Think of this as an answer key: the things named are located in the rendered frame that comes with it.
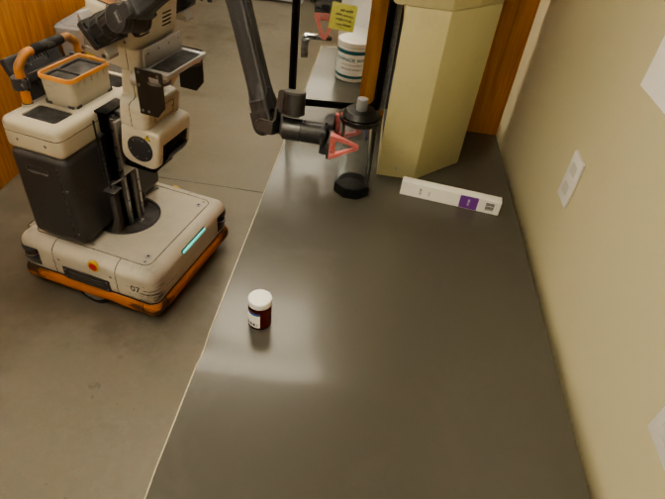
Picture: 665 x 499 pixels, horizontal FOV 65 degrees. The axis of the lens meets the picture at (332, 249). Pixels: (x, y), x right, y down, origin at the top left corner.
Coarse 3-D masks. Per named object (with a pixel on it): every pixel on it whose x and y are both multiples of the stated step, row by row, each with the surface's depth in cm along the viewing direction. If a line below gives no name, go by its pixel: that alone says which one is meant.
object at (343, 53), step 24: (312, 0) 152; (336, 0) 152; (360, 0) 152; (384, 0) 152; (312, 24) 157; (336, 24) 157; (360, 24) 157; (384, 24) 157; (312, 48) 161; (336, 48) 161; (360, 48) 161; (312, 72) 166; (336, 72) 166; (360, 72) 166; (312, 96) 171; (336, 96) 171
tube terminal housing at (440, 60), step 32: (416, 0) 123; (448, 0) 123; (480, 0) 128; (416, 32) 128; (448, 32) 127; (480, 32) 135; (416, 64) 133; (448, 64) 134; (480, 64) 143; (416, 96) 138; (448, 96) 142; (384, 128) 146; (416, 128) 144; (448, 128) 151; (384, 160) 151; (416, 160) 150; (448, 160) 161
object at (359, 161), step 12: (348, 120) 130; (348, 132) 132; (360, 132) 131; (372, 132) 132; (360, 144) 133; (372, 144) 135; (348, 156) 136; (360, 156) 135; (336, 168) 143; (348, 168) 138; (360, 168) 138; (336, 180) 143; (348, 180) 140; (360, 180) 140
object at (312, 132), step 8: (304, 120) 136; (304, 128) 135; (312, 128) 135; (320, 128) 135; (304, 136) 135; (312, 136) 135; (320, 136) 135; (328, 136) 136; (320, 144) 134; (320, 152) 135
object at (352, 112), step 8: (360, 96) 130; (352, 104) 134; (360, 104) 129; (344, 112) 131; (352, 112) 130; (360, 112) 130; (368, 112) 131; (376, 112) 132; (352, 120) 129; (360, 120) 129; (368, 120) 129; (376, 120) 131
